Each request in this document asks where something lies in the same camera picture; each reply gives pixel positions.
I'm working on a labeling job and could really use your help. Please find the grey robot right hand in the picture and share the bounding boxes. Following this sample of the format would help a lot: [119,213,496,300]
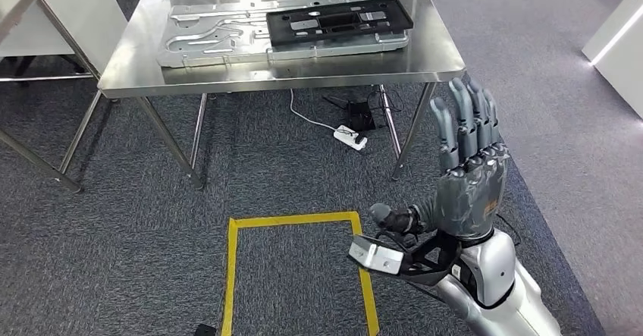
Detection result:
[369,76,512,242]

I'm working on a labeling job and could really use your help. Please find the black plastic frame part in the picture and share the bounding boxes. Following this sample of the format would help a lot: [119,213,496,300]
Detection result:
[265,0,415,49]

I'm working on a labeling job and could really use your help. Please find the stainless steel workbench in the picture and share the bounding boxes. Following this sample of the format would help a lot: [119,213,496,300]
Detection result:
[59,0,467,191]

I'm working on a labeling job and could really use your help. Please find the white power strip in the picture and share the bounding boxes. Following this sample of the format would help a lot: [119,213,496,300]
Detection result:
[333,124,369,152]

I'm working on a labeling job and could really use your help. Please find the white counter with light strip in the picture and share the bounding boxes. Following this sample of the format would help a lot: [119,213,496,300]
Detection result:
[582,4,643,120]

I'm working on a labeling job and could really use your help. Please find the stamped grey metal panel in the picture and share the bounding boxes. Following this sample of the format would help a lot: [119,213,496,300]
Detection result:
[156,0,410,69]

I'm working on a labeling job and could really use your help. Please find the white cabinet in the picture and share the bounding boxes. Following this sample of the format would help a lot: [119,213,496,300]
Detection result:
[0,0,128,59]

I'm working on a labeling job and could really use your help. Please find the black right wrist camera bracket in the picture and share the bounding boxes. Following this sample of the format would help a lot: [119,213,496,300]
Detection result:
[399,231,463,288]

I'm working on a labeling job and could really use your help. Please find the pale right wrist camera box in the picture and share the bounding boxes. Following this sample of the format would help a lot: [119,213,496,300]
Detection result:
[349,234,406,276]

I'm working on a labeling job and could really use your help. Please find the white floor cable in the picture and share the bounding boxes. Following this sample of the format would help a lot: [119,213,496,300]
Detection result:
[289,89,338,132]

